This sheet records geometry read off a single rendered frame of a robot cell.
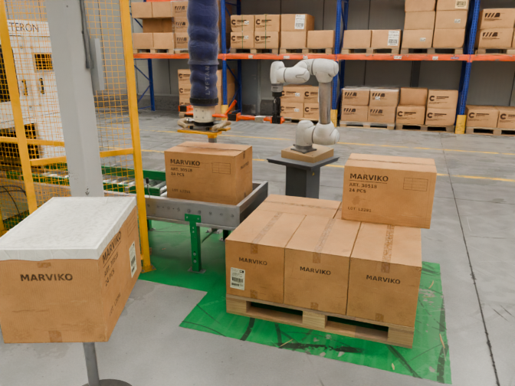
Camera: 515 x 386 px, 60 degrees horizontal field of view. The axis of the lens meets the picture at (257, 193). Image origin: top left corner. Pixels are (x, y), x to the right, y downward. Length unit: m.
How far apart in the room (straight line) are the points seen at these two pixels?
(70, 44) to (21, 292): 1.46
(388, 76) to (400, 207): 8.67
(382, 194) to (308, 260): 0.75
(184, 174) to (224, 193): 0.36
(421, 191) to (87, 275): 2.19
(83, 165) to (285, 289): 1.46
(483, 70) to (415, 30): 2.18
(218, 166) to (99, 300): 1.84
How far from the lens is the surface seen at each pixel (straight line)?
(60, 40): 2.84
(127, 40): 3.36
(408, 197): 3.17
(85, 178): 2.90
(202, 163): 3.46
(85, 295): 1.83
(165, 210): 3.57
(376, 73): 11.72
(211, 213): 3.39
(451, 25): 10.39
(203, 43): 3.46
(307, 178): 4.08
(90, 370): 2.39
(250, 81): 12.37
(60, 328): 1.94
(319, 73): 3.78
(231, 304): 3.09
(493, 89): 11.82
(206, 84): 3.48
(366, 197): 3.19
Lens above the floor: 1.71
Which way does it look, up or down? 18 degrees down
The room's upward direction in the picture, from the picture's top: straight up
